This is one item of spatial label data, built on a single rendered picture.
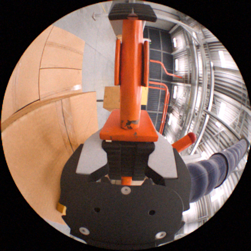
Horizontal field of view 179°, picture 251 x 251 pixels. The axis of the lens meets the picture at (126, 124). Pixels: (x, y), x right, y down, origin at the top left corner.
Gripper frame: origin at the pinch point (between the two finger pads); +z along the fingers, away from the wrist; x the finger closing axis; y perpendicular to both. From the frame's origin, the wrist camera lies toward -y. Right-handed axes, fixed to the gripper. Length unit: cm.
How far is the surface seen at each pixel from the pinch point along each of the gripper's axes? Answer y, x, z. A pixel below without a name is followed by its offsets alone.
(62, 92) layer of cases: -3, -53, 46
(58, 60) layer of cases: -31, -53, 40
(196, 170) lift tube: 17.2, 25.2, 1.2
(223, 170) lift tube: 18, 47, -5
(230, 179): 245, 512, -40
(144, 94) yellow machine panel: 84, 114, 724
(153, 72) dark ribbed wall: -153, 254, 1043
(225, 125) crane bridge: 26, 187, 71
